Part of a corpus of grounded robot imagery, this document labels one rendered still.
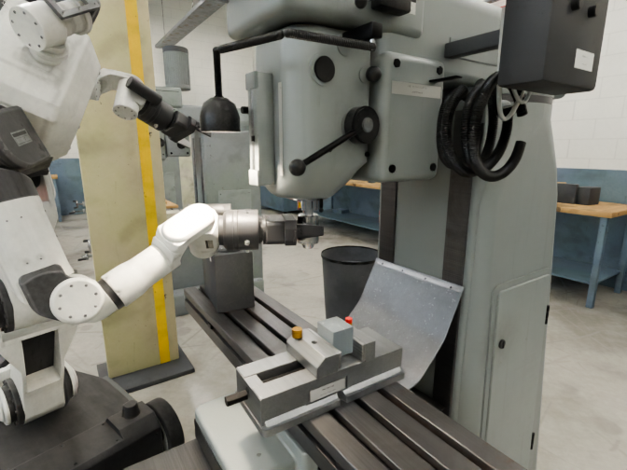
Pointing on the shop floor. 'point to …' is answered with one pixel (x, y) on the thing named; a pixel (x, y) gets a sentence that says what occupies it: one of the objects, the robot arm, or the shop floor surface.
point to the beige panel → (128, 204)
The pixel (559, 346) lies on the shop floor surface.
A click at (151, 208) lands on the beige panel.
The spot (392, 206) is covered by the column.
